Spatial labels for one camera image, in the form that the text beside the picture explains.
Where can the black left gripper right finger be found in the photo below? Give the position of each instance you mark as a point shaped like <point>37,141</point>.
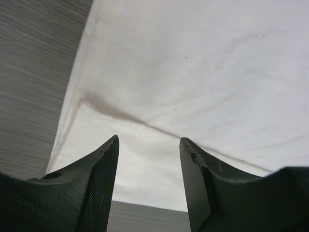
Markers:
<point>222,198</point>

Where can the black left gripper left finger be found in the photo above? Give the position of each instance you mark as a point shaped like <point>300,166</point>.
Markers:
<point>76,198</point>

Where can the white t shirt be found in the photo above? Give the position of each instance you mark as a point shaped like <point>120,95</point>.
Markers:
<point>231,75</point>

